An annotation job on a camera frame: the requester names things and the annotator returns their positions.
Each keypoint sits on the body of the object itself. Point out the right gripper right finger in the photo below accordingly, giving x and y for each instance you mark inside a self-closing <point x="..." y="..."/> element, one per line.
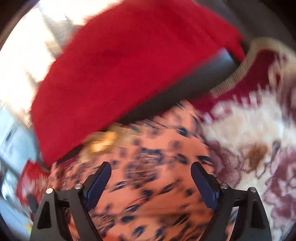
<point x="251" y="221"/>

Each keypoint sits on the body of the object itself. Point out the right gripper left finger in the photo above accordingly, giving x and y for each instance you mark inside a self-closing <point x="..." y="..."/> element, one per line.
<point x="50" y="220"/>

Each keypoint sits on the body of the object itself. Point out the orange floral blouse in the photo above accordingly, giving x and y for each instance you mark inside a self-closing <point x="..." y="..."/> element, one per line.
<point x="151" y="194"/>

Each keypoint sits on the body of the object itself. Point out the red egg roll box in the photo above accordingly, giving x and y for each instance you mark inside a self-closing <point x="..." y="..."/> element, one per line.
<point x="33" y="180"/>

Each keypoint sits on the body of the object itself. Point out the floral plush blanket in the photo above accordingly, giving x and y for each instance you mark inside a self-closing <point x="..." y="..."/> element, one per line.
<point x="249" y="123"/>

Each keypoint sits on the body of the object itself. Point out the red fleece blanket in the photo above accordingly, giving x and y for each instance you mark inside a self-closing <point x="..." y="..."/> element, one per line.
<point x="117" y="61"/>

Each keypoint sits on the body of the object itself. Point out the black leather sofa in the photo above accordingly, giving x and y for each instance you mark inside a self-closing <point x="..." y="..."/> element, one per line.
<point x="253" y="19"/>

